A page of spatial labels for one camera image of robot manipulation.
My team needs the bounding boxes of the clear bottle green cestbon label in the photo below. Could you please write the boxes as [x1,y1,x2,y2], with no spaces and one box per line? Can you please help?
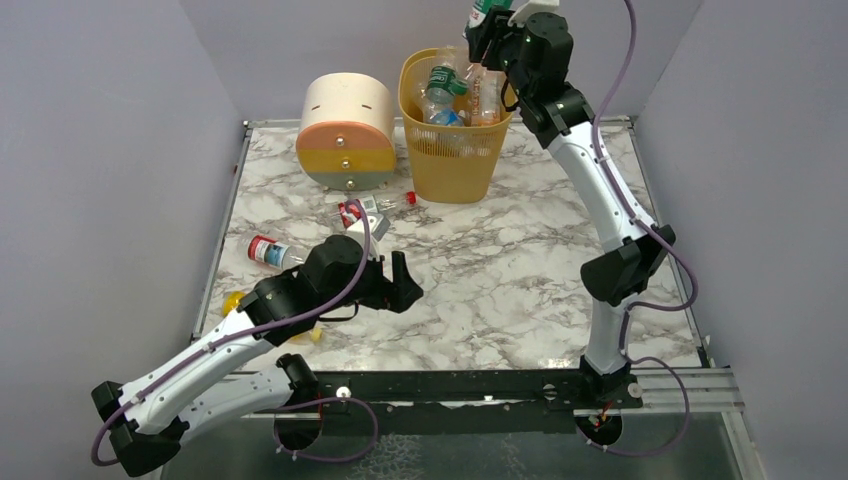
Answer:
[466,0,513,29]

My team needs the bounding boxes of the orange label clear bottle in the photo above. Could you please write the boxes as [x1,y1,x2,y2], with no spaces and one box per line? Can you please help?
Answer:
[470,64,502,127]

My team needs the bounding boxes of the clear bottle green label angled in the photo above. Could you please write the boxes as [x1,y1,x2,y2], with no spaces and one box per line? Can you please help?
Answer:
[425,46,468,105]

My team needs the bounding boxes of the clear bottle red cap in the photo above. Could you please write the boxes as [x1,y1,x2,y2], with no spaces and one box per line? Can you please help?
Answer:
[337,191,418,228]

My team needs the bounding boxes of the clear bottle red blue label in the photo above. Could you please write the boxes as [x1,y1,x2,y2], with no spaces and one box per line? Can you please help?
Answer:
[238,233,308,271]

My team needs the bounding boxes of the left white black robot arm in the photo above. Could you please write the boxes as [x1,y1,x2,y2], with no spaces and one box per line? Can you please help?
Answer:
[91,235,423,477]

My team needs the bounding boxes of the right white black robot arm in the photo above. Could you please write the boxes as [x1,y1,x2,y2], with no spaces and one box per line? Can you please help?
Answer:
[464,1,676,398]

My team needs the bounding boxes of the yellow mesh waste bin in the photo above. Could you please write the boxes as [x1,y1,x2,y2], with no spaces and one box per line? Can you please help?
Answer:
[397,48,514,204]

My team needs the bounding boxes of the yellow drink bottle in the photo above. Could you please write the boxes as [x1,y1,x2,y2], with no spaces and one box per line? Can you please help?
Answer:
[220,291,323,345]

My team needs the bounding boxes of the round pink yellow drawer box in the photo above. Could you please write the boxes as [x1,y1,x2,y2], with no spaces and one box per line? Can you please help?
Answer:
[295,72,396,192]

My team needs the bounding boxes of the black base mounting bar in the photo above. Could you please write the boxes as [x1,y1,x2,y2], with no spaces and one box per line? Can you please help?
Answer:
[273,365,643,443]

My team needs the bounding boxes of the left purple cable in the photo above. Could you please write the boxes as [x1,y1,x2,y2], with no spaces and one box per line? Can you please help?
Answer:
[89,199,383,468]

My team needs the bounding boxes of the purple cable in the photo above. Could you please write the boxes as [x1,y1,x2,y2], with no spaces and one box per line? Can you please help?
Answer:
[574,0,700,460]
[89,199,383,468]

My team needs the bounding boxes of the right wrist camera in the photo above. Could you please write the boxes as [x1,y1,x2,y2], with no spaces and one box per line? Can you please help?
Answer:
[508,0,560,27]

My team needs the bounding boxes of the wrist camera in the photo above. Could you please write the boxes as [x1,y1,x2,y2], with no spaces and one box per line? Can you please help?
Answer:
[344,213,391,260]
[508,0,560,27]

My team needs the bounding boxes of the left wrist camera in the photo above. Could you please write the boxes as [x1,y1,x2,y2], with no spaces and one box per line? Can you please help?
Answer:
[344,213,391,260]

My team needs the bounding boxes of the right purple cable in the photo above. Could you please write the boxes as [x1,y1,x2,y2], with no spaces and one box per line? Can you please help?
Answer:
[574,0,700,460]

